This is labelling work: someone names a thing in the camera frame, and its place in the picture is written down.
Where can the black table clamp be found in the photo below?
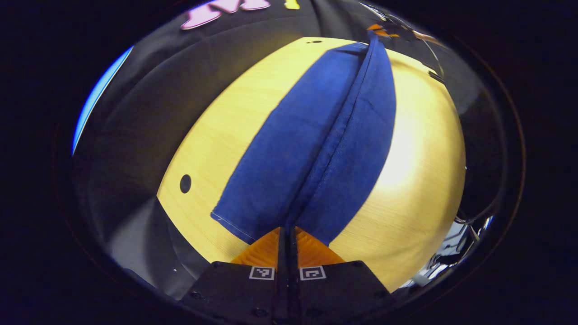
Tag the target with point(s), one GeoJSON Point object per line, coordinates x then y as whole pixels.
{"type": "Point", "coordinates": [436, 77]}

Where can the black backdrop cloth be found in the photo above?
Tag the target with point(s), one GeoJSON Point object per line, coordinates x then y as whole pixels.
{"type": "Point", "coordinates": [149, 104]}

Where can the blue jeans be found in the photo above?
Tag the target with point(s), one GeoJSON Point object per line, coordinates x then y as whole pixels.
{"type": "Point", "coordinates": [307, 135]}

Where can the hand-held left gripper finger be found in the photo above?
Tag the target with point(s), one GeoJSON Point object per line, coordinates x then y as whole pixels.
{"type": "Point", "coordinates": [282, 275]}
{"type": "Point", "coordinates": [293, 275]}

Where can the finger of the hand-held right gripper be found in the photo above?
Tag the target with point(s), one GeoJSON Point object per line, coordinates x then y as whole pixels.
{"type": "Point", "coordinates": [388, 34]}
{"type": "Point", "coordinates": [375, 27]}

